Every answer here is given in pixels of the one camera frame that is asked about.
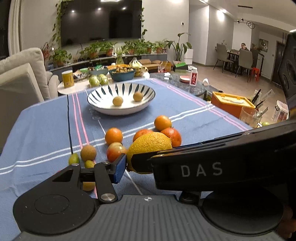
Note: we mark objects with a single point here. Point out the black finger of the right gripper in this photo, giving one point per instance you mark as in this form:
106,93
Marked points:
141,163

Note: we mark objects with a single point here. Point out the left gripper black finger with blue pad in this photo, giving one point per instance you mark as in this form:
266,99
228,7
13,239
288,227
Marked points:
106,174

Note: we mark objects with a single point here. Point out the large yellow orange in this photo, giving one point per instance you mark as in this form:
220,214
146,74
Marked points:
150,142

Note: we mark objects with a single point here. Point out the red apple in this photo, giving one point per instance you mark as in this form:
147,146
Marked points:
114,151

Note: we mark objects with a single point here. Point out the brown kiwi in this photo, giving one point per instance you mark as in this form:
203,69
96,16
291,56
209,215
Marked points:
88,152

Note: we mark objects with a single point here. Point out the small green lime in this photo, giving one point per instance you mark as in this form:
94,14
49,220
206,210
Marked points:
74,159

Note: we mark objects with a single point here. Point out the small orange mandarin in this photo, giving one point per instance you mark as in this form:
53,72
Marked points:
113,135

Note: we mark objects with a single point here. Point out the brown kiwi fruit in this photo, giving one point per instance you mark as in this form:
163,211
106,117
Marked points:
138,96

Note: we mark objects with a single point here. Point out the person's right hand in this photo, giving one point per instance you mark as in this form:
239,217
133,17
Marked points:
286,226

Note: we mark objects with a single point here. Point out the small yellow lemon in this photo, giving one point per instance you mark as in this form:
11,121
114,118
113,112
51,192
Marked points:
88,183

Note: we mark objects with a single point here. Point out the blue striped tablecloth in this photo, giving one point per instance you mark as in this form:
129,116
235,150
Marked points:
45,135

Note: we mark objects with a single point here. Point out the orange plastic box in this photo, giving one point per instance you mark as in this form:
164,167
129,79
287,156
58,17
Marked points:
230,103

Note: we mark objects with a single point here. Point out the striped white ceramic bowl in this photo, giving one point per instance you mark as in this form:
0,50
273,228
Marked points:
117,98

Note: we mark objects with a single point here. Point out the dark teal fruit bowl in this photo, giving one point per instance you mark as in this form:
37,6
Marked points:
122,76

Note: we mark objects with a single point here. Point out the bunch of bananas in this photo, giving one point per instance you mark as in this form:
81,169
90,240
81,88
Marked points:
137,67

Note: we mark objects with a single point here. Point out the tray of green apples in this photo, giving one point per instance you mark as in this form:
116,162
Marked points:
98,80

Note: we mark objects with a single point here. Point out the white bottle red label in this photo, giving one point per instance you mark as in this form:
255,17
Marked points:
194,76

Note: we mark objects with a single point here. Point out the yellow canister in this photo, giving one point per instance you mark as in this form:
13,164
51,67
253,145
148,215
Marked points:
68,79

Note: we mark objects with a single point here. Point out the grey dining chair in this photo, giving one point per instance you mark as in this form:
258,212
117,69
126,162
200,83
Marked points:
245,61

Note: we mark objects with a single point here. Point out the seated person in background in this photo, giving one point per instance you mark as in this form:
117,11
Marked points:
243,47

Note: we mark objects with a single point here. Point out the large leafy floor plant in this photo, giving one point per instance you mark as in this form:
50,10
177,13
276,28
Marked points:
179,48

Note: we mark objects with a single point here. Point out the beige sofa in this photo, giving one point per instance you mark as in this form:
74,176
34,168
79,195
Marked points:
24,82

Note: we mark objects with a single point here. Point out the black wall television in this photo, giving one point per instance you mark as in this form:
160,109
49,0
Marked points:
88,21

